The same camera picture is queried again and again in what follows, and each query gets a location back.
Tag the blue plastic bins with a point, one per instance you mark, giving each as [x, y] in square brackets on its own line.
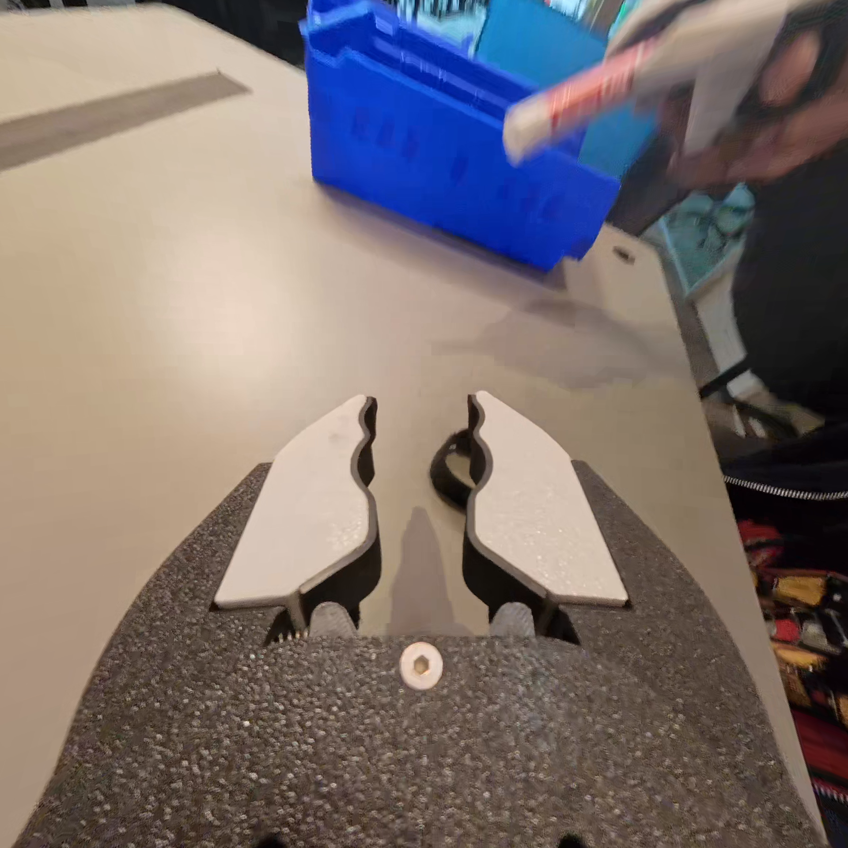
[557, 40]

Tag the black table mat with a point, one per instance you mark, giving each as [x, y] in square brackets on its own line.
[106, 119]

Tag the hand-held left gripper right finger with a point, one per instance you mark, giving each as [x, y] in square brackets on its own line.
[543, 524]

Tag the person's right hand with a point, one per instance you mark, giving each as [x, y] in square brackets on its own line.
[782, 119]

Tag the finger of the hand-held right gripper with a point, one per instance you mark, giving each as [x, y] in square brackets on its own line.
[716, 40]

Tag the large blue plastic bin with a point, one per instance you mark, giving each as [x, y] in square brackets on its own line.
[424, 146]

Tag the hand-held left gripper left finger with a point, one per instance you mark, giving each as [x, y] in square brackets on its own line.
[298, 524]

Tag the red marker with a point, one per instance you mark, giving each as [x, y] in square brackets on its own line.
[583, 100]

